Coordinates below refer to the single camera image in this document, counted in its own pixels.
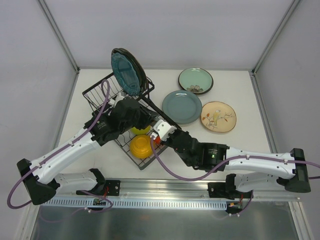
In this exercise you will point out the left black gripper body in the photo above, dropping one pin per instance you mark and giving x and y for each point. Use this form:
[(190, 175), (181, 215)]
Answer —
[(144, 115)]

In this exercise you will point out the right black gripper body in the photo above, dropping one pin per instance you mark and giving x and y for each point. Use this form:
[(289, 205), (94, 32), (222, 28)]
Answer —
[(167, 140)]

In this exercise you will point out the black striped cream plate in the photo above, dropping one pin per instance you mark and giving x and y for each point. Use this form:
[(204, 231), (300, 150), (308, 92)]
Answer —
[(121, 52)]

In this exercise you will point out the teal scalloped plate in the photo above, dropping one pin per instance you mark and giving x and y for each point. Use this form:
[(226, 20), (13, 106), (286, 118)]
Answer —
[(125, 74)]

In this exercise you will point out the cream bird plate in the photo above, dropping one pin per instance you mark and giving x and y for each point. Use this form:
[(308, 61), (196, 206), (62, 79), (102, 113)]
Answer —
[(218, 117)]

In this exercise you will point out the grey deer plate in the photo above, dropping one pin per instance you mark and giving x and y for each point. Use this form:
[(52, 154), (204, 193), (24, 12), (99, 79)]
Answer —
[(144, 81)]

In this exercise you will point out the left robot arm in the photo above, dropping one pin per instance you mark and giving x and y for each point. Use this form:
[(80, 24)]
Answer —
[(39, 175)]

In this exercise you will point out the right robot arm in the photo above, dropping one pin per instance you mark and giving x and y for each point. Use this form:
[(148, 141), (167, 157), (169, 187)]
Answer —
[(249, 171)]

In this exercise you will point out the green bowl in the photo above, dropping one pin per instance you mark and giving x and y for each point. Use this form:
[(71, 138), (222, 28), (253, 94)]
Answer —
[(142, 131)]

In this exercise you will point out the yellow ribbed bowl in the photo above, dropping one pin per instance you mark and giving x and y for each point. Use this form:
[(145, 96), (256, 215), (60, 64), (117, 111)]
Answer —
[(140, 146)]

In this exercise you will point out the orange bowl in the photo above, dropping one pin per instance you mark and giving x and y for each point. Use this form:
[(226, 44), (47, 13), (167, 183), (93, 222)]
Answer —
[(157, 140)]

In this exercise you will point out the grey blue plate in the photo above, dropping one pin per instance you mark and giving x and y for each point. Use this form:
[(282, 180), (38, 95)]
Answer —
[(182, 106)]

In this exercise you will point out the mint green flower plate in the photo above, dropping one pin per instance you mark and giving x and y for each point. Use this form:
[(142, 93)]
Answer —
[(196, 80)]

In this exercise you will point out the black wire dish rack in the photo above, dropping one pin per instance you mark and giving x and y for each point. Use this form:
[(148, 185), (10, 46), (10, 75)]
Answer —
[(95, 95)]

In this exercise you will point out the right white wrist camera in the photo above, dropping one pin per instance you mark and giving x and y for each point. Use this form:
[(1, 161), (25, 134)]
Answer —
[(161, 129)]

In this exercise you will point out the white slotted cable duct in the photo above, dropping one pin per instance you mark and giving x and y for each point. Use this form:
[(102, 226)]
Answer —
[(135, 203)]

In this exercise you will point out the aluminium mounting rail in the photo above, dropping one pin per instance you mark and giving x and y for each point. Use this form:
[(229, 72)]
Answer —
[(183, 189)]

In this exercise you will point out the left aluminium frame post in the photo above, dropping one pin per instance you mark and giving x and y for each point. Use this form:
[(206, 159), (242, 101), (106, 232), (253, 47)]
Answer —
[(58, 34)]

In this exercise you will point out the aluminium frame post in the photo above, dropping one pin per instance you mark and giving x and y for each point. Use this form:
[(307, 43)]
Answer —
[(276, 34), (58, 34)]

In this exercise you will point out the right aluminium frame post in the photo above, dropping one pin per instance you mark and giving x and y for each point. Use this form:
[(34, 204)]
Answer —
[(276, 34)]

